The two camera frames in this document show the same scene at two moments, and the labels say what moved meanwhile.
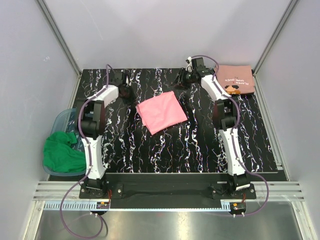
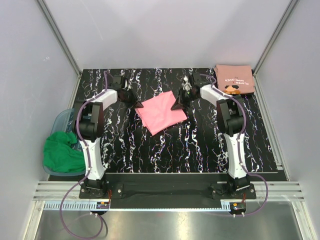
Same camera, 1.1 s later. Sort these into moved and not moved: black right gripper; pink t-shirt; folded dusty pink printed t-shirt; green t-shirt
Moved: black right gripper
Not moved: pink t-shirt; folded dusty pink printed t-shirt; green t-shirt
